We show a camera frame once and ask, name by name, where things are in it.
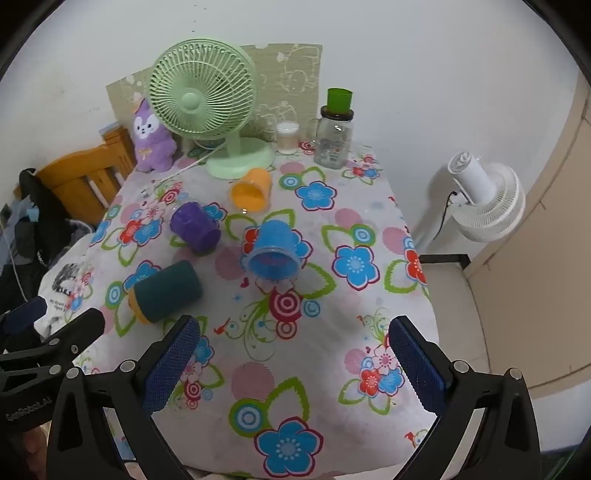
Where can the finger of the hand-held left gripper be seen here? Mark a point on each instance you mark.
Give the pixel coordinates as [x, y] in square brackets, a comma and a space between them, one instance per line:
[76, 330]
[23, 316]

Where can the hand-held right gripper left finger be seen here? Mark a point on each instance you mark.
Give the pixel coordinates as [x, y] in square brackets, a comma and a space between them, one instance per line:
[173, 364]

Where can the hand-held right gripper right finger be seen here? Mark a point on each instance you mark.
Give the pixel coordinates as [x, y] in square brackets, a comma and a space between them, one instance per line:
[418, 364]

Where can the blue plastic cup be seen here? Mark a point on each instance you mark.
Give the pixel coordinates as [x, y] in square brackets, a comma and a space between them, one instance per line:
[273, 251]

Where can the dark teal cup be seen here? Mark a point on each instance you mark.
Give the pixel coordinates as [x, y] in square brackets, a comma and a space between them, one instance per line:
[164, 290]

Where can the purple plastic cup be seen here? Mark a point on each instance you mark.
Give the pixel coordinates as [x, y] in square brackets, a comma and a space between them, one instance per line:
[195, 226]

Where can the orange plastic cup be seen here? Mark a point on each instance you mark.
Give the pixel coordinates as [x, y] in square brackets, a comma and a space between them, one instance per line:
[252, 190]

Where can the green plastic cup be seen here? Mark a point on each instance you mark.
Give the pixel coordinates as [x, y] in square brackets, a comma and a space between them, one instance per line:
[340, 98]

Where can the dark clothing pile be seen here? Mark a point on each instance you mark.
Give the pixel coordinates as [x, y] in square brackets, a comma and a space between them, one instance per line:
[32, 240]

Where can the floral tablecloth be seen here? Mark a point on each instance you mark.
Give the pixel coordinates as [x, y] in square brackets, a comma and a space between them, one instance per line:
[314, 323]

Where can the wooden chair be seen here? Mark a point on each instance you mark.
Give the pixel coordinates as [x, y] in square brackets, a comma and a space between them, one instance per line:
[87, 177]

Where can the white floor fan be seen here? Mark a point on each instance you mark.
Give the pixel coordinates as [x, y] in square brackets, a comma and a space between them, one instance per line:
[489, 198]

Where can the purple plush toy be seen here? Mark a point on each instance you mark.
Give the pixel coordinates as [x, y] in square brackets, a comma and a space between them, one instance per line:
[150, 136]

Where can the clear glass jar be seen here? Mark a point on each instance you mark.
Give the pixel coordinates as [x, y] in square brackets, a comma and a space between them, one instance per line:
[333, 138]

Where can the cotton swab container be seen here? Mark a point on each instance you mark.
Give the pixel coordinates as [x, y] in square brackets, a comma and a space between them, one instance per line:
[287, 137]

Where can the green desk fan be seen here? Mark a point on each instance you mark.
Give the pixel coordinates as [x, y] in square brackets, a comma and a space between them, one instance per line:
[203, 97]

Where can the beige patterned board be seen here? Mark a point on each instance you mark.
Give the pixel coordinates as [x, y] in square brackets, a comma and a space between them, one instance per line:
[286, 87]

